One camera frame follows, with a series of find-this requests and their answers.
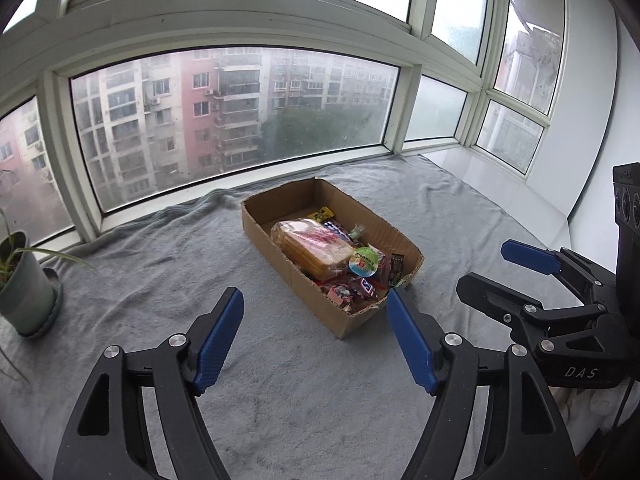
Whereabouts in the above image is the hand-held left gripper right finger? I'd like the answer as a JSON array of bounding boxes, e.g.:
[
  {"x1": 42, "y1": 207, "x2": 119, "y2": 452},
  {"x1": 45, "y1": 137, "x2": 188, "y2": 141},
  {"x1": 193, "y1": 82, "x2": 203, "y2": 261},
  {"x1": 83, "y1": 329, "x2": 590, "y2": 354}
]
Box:
[{"x1": 386, "y1": 287, "x2": 581, "y2": 480}]

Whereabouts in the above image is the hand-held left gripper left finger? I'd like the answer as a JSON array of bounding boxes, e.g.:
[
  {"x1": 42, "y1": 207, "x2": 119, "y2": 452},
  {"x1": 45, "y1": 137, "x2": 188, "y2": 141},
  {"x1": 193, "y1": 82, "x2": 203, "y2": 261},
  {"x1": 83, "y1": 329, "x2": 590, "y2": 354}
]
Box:
[{"x1": 52, "y1": 287, "x2": 245, "y2": 480}]

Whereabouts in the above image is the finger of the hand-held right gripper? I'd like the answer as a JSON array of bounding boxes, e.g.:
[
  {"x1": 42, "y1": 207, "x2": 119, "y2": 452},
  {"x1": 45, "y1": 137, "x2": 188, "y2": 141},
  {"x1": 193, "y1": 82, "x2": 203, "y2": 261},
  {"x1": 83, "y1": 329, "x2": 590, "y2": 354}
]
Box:
[
  {"x1": 501, "y1": 240, "x2": 618, "y2": 306},
  {"x1": 456, "y1": 272, "x2": 601, "y2": 342}
]

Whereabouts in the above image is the brown cardboard box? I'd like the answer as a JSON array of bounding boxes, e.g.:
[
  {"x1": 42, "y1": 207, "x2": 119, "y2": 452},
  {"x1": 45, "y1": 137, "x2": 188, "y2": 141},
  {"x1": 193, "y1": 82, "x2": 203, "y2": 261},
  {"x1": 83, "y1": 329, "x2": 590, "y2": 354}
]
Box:
[{"x1": 241, "y1": 177, "x2": 425, "y2": 342}]

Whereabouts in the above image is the brown round snack packet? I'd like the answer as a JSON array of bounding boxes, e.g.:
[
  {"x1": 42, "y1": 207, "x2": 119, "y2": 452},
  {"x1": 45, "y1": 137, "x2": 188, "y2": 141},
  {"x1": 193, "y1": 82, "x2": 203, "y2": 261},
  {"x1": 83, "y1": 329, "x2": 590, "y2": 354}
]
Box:
[{"x1": 348, "y1": 244, "x2": 383, "y2": 278}]

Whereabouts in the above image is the bagged sliced bread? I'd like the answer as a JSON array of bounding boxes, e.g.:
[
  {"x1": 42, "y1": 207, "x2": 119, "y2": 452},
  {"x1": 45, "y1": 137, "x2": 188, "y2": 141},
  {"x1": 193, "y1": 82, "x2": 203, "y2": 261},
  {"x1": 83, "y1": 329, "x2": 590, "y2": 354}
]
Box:
[{"x1": 270, "y1": 218, "x2": 357, "y2": 282}]

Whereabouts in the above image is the person's right hand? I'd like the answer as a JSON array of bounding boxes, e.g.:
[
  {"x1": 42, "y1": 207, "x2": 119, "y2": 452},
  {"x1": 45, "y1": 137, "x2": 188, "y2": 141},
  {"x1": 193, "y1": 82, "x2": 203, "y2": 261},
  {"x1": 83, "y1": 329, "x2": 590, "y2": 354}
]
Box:
[{"x1": 555, "y1": 387, "x2": 626, "y2": 433}]

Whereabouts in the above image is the grey blanket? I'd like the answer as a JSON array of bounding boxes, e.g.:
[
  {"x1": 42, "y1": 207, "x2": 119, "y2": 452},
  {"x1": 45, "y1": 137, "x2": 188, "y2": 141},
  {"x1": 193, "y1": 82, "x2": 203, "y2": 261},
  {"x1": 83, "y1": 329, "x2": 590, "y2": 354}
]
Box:
[{"x1": 0, "y1": 152, "x2": 601, "y2": 480}]

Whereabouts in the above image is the potted spider plant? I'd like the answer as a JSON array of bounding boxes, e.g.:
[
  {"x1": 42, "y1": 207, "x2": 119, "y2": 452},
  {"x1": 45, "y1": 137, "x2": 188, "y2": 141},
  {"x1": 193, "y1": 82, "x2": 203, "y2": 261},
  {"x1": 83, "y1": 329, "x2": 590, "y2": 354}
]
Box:
[{"x1": 0, "y1": 210, "x2": 96, "y2": 386}]

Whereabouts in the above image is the white window frame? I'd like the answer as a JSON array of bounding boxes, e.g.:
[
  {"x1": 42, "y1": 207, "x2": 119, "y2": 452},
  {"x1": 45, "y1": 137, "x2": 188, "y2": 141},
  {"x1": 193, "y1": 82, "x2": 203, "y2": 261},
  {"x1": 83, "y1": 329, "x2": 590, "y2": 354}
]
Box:
[{"x1": 0, "y1": 0, "x2": 568, "y2": 246}]

